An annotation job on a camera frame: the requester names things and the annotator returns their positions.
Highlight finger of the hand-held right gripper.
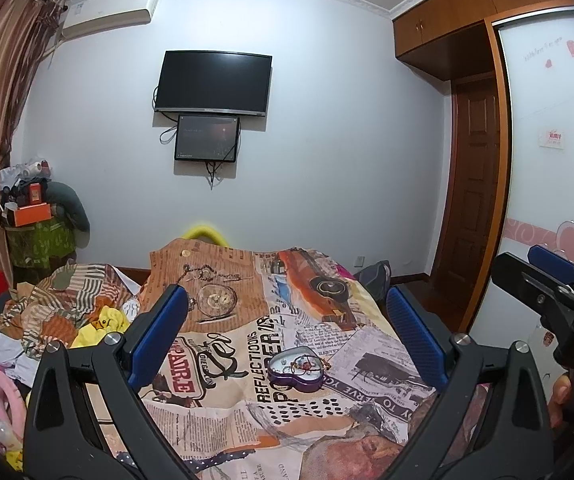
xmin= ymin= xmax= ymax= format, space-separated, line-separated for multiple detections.
xmin=527 ymin=244 xmax=574 ymax=306
xmin=491 ymin=251 xmax=574 ymax=328

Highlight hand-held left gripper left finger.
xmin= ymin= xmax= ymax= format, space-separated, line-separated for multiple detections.
xmin=23 ymin=284 xmax=203 ymax=480

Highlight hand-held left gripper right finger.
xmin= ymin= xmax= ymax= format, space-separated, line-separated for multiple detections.
xmin=382 ymin=285 xmax=554 ymax=480

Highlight purple heart-shaped tin box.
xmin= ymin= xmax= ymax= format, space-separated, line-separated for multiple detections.
xmin=268 ymin=346 xmax=329 ymax=395

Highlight person's right hand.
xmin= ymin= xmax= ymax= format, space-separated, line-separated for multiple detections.
xmin=547 ymin=374 xmax=574 ymax=431

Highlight yellow plush toy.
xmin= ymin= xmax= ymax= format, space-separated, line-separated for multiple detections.
xmin=69 ymin=307 xmax=132 ymax=348

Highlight grey blue backpack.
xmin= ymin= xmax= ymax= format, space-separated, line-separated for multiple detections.
xmin=354 ymin=261 xmax=393 ymax=301

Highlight printed newspaper pattern blanket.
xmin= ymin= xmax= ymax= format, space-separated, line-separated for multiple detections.
xmin=67 ymin=237 xmax=468 ymax=480

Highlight striped cloth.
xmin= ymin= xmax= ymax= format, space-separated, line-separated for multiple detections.
xmin=0 ymin=260 xmax=142 ymax=356

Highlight brown wooden door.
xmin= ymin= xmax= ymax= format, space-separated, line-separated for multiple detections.
xmin=437 ymin=77 xmax=503 ymax=323

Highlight yellow plastic object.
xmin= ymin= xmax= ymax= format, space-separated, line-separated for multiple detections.
xmin=183 ymin=223 xmax=229 ymax=247

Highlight dark dotted cloth strip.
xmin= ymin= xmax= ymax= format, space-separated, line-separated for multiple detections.
xmin=117 ymin=449 xmax=248 ymax=473

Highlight green printed bag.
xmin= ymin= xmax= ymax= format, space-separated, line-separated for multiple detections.
xmin=6 ymin=215 xmax=78 ymax=281

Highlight wooden wardrobe with white door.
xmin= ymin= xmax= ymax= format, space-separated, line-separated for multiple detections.
xmin=392 ymin=0 xmax=574 ymax=411

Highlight white plastic bags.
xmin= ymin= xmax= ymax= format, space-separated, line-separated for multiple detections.
xmin=0 ymin=160 xmax=52 ymax=196

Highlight white air conditioner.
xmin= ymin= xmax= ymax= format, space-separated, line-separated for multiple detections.
xmin=62 ymin=0 xmax=162 ymax=41

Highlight black hanging cable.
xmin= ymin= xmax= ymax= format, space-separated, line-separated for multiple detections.
xmin=204 ymin=160 xmax=225 ymax=192

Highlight pink plush ring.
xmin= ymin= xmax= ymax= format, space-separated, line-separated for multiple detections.
xmin=0 ymin=367 xmax=32 ymax=441

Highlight small black wall monitor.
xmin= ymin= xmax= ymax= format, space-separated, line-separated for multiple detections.
xmin=174 ymin=114 xmax=241 ymax=163

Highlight black wall television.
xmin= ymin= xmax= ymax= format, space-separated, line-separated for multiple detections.
xmin=153 ymin=50 xmax=273 ymax=117

